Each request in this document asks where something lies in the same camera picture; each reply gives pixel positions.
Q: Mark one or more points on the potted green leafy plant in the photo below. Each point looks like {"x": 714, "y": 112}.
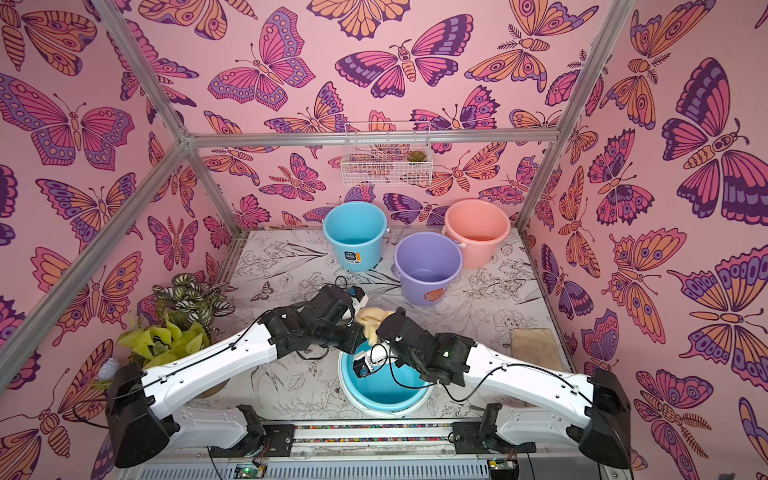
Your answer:
{"x": 175, "y": 321}

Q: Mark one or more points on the purple plastic bucket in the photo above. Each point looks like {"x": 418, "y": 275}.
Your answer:
{"x": 427, "y": 264}

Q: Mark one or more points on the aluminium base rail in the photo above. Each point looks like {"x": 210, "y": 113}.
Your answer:
{"x": 375, "y": 450}

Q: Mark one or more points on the small green succulent plant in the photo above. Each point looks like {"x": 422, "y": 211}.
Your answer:
{"x": 417, "y": 156}

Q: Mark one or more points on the light blue bucket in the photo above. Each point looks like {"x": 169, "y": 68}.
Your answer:
{"x": 356, "y": 230}
{"x": 384, "y": 394}

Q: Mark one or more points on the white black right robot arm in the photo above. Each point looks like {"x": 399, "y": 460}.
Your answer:
{"x": 591, "y": 411}

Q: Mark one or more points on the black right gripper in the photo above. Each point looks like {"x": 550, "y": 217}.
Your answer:
{"x": 389, "y": 330}

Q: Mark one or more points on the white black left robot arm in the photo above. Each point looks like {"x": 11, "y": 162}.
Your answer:
{"x": 146, "y": 410}

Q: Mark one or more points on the yellow cleaning cloth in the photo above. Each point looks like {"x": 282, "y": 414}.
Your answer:
{"x": 371, "y": 318}

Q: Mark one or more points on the white wire wall basket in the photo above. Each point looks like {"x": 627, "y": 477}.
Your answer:
{"x": 376, "y": 153}

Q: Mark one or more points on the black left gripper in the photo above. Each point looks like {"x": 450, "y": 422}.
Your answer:
{"x": 356, "y": 335}

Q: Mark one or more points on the pink plastic bucket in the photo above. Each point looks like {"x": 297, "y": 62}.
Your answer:
{"x": 478, "y": 227}

